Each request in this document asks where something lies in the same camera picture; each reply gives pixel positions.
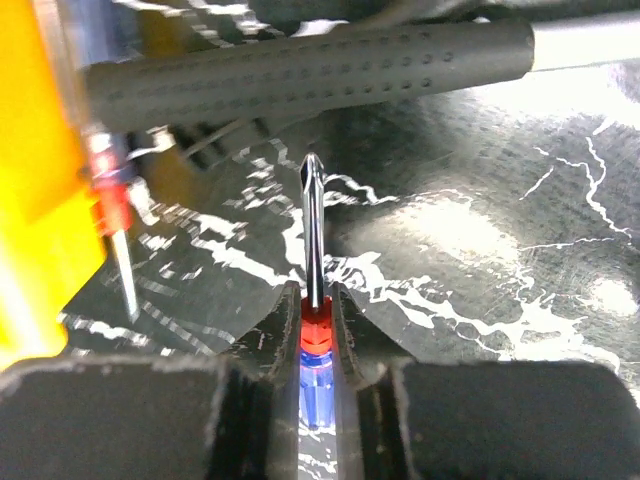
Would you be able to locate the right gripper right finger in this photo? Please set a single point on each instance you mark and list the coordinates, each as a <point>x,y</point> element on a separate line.
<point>368,433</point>

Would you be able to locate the yellow plastic bin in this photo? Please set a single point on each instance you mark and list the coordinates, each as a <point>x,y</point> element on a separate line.
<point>50,246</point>

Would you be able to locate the black handled hammer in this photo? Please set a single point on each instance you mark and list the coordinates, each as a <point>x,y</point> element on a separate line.
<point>308,74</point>

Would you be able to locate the blue red screwdriver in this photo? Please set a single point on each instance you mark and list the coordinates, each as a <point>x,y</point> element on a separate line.
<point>316,369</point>

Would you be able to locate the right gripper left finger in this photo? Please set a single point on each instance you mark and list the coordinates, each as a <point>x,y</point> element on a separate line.
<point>256,433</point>

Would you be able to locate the marbled black mat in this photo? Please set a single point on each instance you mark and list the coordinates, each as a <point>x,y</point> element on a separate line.
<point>500,222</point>

